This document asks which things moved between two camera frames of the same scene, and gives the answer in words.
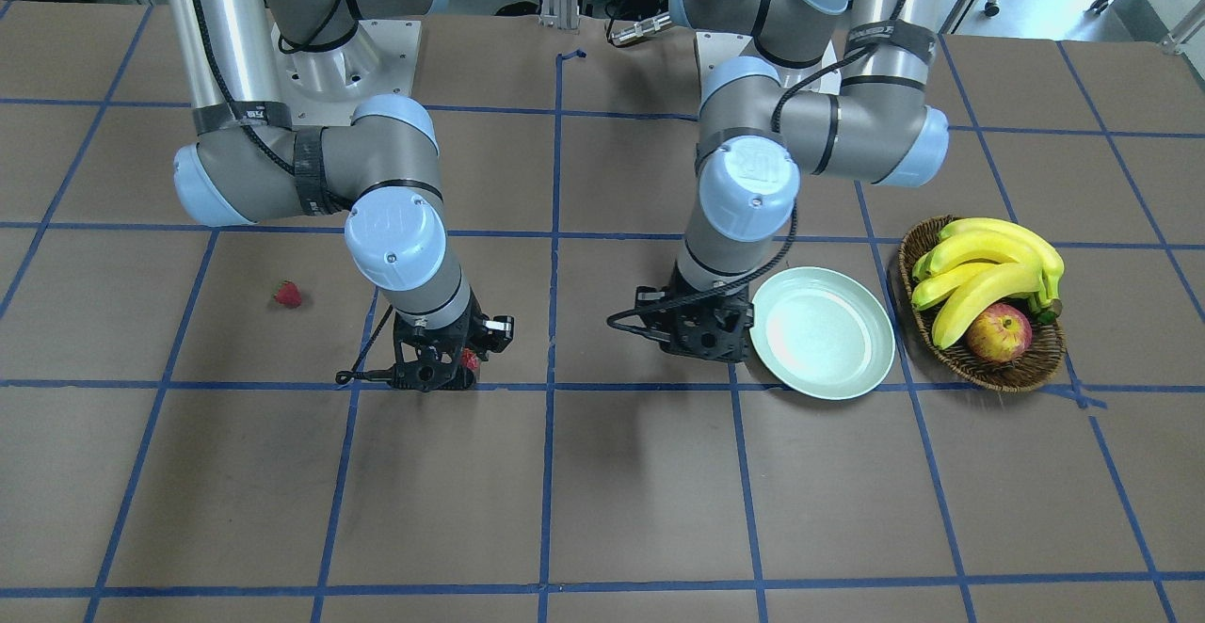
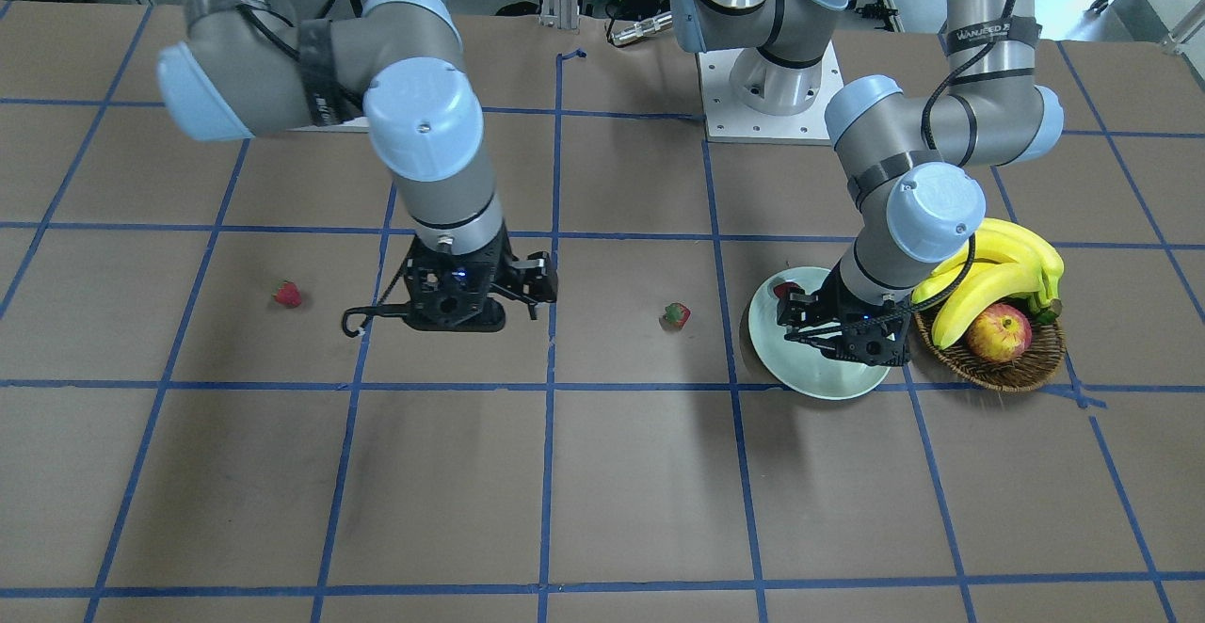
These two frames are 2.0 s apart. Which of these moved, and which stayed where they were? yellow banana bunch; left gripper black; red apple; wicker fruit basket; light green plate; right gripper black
Moved: left gripper black; right gripper black
Stayed: light green plate; red apple; yellow banana bunch; wicker fruit basket
